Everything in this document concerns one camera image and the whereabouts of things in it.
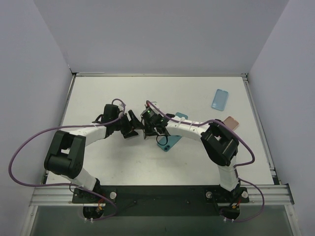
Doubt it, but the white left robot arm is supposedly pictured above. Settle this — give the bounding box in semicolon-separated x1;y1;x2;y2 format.
44;104;144;203

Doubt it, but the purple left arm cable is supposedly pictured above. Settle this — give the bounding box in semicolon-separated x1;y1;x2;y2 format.
8;98;127;221

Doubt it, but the pink phone case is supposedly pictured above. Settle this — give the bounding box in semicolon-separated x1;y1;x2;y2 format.
223;116;239;131

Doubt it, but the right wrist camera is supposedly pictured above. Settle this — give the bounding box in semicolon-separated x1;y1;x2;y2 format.
145;100;159;113

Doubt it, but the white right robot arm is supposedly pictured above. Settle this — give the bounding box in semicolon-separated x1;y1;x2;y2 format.
141;107;239;192

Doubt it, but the teal phone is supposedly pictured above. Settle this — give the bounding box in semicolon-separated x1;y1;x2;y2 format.
156;135;182;152

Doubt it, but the light blue phone case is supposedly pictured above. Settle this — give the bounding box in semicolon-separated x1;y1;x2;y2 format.
211;89;229;111

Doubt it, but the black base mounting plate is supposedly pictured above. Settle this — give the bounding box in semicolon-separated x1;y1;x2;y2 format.
72;185;249;219

